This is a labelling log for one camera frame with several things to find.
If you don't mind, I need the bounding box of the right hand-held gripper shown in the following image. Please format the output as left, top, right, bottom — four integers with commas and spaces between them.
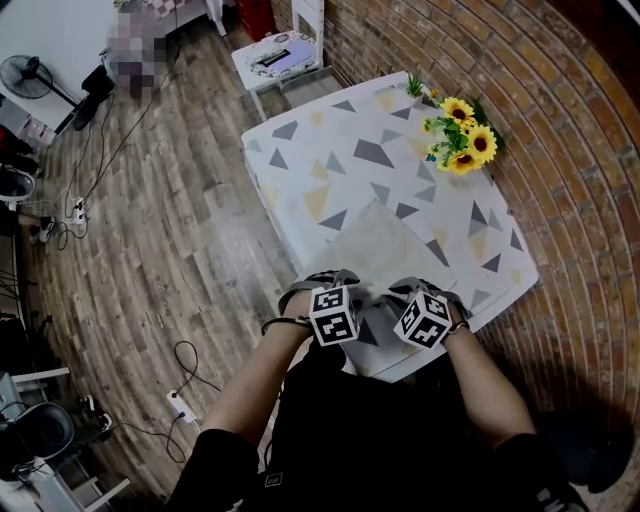
387, 277, 471, 351

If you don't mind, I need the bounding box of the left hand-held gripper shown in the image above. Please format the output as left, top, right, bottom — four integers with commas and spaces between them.
278, 268, 364, 347

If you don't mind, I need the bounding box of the pale cloth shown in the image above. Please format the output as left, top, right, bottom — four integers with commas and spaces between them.
304, 197, 459, 307

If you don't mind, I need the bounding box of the person's right forearm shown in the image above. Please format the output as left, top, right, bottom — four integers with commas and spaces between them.
447, 324, 539, 449

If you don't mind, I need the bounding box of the person's left forearm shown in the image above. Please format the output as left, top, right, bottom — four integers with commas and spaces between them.
199, 319, 314, 446

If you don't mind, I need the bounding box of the person's left hand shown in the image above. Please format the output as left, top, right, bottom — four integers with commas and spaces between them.
283, 291, 313, 321

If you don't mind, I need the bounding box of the black wrist band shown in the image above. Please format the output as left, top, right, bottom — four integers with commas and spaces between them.
260, 315, 312, 336

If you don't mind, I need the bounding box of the person's black clothing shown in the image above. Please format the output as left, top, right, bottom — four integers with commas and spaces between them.
167, 344, 591, 512

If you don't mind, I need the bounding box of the triangle-patterned white tablecloth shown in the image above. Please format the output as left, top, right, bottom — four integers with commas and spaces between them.
241, 70, 541, 384

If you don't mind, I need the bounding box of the yellow sunflower bouquet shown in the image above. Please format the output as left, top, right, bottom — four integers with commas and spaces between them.
421, 89, 507, 176

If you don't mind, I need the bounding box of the black office chair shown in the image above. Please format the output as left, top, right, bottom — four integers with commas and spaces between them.
534, 409, 636, 496

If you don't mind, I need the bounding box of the patterned chair cushion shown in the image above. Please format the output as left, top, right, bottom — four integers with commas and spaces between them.
232, 32, 321, 92

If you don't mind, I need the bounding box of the black round stool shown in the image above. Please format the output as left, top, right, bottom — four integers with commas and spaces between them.
9, 402, 76, 461

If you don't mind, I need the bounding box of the white wooden chair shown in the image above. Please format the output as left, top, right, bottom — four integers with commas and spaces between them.
230, 0, 325, 121

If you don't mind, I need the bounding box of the red cabinet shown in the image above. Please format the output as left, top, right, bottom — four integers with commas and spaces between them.
234, 0, 279, 44

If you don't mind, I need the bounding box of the black bag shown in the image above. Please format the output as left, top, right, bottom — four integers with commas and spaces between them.
73, 64, 116, 132

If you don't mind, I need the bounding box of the white metal rack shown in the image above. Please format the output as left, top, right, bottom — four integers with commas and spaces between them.
0, 367, 131, 512

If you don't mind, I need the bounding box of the table with checkered cloth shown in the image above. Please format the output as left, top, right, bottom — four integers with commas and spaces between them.
112, 0, 229, 39

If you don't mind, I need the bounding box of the white box with red label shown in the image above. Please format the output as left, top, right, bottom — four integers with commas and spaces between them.
24, 114, 56, 146

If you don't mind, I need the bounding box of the black standing fan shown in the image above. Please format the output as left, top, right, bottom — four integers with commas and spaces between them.
0, 54, 81, 109

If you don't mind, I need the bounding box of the black looped cable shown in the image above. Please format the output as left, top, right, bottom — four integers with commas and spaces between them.
173, 340, 222, 396

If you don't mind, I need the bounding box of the long black cable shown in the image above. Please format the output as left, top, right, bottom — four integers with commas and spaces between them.
82, 49, 181, 201

